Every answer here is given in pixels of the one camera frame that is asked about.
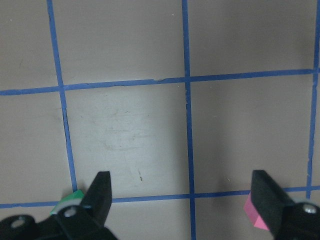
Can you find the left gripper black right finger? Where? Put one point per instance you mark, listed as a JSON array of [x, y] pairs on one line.
[[285, 218]]

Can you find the green cube centre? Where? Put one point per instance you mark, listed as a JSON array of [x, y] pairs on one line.
[[72, 199]]

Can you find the pink cube near centre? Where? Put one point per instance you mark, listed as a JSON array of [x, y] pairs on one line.
[[253, 215]]

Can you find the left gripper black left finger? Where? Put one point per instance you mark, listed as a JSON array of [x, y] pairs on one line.
[[83, 221]]

